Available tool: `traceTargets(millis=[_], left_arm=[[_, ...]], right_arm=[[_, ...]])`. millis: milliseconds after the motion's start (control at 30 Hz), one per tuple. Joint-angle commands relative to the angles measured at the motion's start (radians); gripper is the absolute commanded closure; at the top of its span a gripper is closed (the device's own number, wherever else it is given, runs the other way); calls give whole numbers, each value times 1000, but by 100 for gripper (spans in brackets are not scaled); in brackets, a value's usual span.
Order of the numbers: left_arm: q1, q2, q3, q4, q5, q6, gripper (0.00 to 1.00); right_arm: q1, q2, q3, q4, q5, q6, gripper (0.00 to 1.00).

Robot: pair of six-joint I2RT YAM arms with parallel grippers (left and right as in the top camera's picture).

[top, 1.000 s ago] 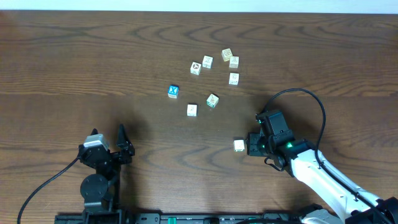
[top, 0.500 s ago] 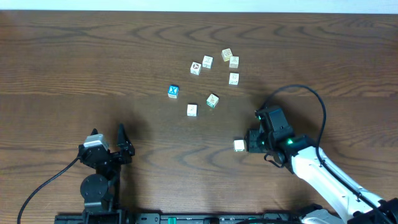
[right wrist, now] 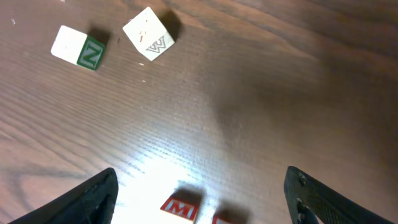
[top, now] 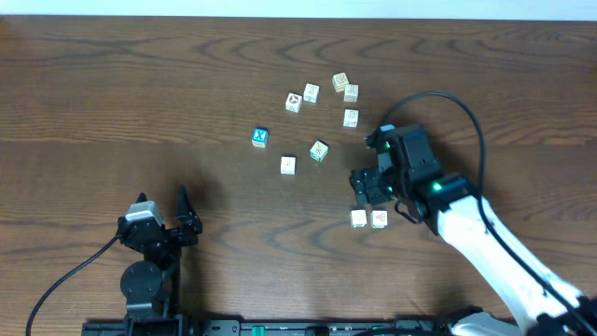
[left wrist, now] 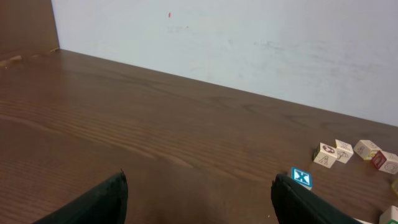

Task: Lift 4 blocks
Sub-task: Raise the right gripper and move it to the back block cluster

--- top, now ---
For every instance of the blue X wooden block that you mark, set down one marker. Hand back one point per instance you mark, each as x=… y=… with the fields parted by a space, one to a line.
x=260 y=137

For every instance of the plain small wooden block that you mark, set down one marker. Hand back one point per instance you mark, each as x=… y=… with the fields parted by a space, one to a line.
x=288 y=165

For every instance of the yellow-edged wooden block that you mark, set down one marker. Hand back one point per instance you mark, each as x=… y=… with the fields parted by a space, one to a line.
x=340 y=81

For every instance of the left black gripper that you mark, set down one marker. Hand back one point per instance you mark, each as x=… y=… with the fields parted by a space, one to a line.
x=168 y=232

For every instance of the wooden block with X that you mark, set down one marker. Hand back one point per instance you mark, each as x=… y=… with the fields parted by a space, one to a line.
x=311 y=93

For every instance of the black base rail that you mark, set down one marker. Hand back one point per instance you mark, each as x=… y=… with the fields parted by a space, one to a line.
x=230 y=327

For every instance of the wooden block with ring picture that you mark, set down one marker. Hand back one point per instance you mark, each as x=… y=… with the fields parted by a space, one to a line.
x=351 y=117

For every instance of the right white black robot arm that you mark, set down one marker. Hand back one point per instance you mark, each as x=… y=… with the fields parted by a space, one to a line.
x=539 y=300

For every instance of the green-edged wooden block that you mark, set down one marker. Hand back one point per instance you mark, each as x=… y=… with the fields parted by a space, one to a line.
x=358 y=218
x=318 y=151

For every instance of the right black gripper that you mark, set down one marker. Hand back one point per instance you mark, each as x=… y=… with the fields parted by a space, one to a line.
x=366 y=182

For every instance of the wooden block beside yellow one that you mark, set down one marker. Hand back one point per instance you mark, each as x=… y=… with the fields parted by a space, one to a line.
x=351 y=92

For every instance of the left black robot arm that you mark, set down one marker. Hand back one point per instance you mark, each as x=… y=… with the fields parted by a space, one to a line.
x=152 y=286

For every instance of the wooden block with red circle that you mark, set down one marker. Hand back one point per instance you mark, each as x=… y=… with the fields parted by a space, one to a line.
x=293 y=102

